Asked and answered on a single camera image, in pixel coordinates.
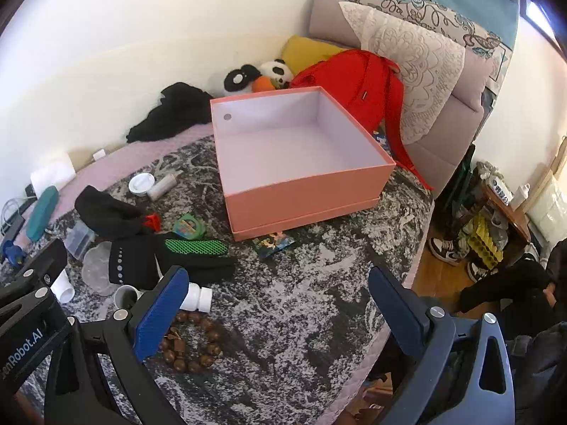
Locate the clear plastic box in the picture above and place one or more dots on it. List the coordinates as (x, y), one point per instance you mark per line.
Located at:
(77, 241)

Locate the silver bottle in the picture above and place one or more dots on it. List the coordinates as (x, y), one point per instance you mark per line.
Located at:
(163, 186)

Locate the panda plush toy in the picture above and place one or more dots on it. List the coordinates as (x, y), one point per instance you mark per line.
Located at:
(277, 73)

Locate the wooden side table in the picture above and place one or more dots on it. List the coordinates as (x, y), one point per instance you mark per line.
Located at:
(509, 217)

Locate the pink cardboard box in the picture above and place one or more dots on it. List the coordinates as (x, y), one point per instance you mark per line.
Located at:
(301, 199)

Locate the red backpack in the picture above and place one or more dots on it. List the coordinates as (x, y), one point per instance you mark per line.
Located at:
(354, 75)

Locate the black white plush toy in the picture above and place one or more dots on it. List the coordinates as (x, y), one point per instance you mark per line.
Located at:
(239, 79)

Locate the orange plush ball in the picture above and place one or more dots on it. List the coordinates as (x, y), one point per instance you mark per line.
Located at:
(263, 85)

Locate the green tape roll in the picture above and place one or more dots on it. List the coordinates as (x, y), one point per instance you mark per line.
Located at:
(189, 226)

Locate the pink quilted sheet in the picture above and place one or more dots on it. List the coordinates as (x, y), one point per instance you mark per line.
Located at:
(133, 155)

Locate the white charger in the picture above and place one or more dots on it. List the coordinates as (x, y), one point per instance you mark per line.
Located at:
(98, 155)

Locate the white lace cloth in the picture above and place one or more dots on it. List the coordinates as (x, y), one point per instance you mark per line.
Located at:
(421, 66)

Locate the black white sneaker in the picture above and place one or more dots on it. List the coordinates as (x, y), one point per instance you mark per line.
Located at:
(480, 272)
(447, 250)

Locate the white pill bottle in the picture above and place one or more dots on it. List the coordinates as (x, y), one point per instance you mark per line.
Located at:
(197, 297)

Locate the small blue tool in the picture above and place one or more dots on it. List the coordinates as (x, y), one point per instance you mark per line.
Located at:
(11, 252)

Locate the person's black trouser leg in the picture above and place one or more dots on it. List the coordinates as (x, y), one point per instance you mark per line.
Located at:
(509, 283)

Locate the black glove with green mesh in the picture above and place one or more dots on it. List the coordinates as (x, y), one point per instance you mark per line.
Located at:
(133, 261)

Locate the small red clip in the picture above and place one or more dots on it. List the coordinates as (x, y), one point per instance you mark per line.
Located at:
(153, 222)

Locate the small white bottle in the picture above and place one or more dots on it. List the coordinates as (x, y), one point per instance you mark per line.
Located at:
(520, 197)

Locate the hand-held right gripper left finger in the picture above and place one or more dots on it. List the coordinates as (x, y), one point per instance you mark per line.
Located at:
(159, 314)

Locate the mauve padded headboard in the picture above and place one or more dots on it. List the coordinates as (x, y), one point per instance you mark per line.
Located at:
(456, 141)

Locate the dark green folding frame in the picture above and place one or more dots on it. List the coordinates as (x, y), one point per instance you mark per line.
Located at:
(460, 186)

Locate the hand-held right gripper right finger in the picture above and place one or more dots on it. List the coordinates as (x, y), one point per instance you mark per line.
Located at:
(394, 314)

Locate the grey mug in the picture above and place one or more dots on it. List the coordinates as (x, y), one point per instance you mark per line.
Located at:
(122, 303)

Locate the colourful card packet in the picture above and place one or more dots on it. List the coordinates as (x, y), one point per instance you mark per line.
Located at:
(273, 245)

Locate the yellow plastic rack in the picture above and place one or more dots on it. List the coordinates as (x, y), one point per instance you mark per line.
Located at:
(483, 243)

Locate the white plastic bag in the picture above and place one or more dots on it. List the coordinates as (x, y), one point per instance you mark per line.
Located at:
(549, 208)

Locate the black clothing pile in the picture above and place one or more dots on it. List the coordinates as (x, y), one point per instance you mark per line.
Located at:
(172, 110)

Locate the blue cushion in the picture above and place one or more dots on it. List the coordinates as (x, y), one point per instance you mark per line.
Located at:
(478, 0)

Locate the grey printed blanket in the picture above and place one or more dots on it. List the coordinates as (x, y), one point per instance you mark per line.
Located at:
(310, 310)

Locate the black power adapter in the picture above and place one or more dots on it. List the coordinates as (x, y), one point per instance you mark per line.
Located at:
(15, 225)

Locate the teal glasses case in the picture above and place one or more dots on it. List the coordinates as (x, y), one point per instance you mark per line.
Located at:
(42, 212)

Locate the black knit hat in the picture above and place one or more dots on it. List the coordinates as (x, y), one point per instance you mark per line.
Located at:
(106, 212)

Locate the white round lid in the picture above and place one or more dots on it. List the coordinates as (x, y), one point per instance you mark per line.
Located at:
(141, 183)

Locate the white pipe fitting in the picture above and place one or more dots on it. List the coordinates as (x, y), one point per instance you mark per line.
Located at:
(64, 290)

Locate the yellow pillow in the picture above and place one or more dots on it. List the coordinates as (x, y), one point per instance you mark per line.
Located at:
(305, 51)

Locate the white blue bag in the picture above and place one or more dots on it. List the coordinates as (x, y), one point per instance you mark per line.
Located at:
(498, 188)

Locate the white paper box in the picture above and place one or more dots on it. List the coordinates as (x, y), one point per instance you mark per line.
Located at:
(51, 172)

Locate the blue white snack packet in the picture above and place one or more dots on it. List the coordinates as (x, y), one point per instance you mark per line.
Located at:
(382, 138)

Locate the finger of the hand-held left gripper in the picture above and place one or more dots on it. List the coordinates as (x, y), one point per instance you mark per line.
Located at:
(51, 256)

